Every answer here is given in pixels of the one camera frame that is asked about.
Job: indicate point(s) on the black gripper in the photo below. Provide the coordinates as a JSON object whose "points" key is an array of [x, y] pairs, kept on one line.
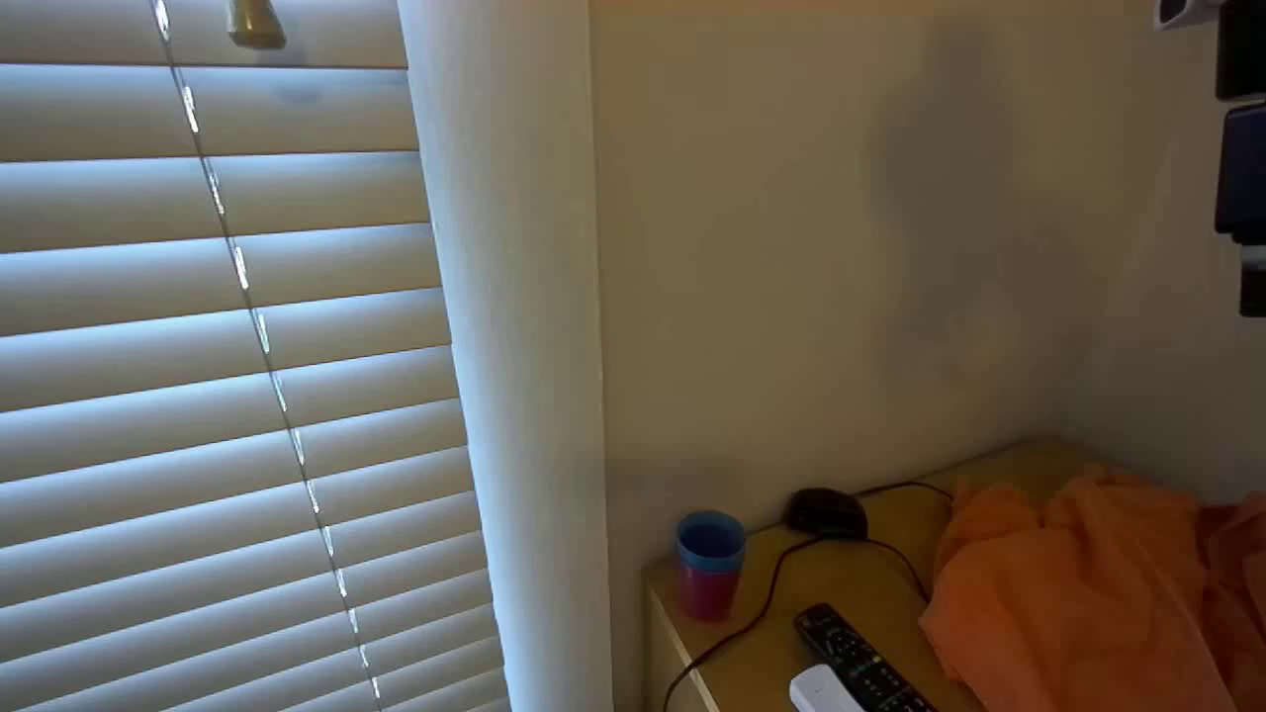
{"points": [[1242, 45]]}

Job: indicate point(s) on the orange terry towel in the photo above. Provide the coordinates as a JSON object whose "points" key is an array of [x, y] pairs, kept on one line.
{"points": [[1081, 594]]}

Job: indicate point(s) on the black computer mouse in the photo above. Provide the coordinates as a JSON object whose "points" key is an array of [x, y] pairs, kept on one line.
{"points": [[825, 514]]}

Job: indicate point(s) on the light wooden dresser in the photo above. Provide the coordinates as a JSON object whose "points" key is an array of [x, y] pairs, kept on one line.
{"points": [[792, 594]]}

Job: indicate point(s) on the black remote control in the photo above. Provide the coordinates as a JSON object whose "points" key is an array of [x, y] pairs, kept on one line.
{"points": [[855, 660]]}

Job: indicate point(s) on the blue and pink cup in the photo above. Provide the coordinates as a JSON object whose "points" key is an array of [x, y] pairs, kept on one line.
{"points": [[710, 566]]}

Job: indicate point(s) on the white remote control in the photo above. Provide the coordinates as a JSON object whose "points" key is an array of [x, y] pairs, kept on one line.
{"points": [[820, 696]]}

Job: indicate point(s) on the brass blind fitting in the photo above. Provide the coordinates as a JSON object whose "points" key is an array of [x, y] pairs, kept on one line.
{"points": [[255, 20]]}

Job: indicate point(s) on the white window blinds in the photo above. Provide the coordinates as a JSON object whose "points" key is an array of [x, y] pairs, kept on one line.
{"points": [[200, 398]]}

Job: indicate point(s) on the dark blue wrist camera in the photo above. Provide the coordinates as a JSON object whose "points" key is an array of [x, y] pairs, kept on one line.
{"points": [[1242, 173]]}

